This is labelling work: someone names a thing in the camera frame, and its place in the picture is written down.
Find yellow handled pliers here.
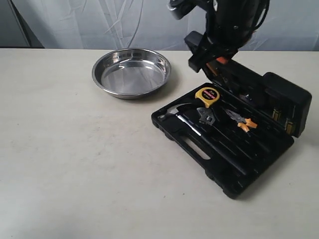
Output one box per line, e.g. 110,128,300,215
224,109,258,136

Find yellow tape measure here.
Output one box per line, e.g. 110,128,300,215
195,87,220,108

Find round stainless steel pan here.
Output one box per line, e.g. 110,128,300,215
92,48,172,100

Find white wrinkled backdrop curtain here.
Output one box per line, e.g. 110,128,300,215
0,0,319,51

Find black plastic tool case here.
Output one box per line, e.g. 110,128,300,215
151,60,312,199

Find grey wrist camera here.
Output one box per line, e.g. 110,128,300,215
167,0,199,20

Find yellow black screwdriver bits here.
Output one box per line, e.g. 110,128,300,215
272,107,295,135

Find steel claw hammer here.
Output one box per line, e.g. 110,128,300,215
158,103,248,175

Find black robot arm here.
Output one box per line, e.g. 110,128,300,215
184,0,270,73

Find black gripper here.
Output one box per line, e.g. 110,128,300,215
184,31,238,73

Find black adjustable wrench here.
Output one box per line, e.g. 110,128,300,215
196,108,216,126

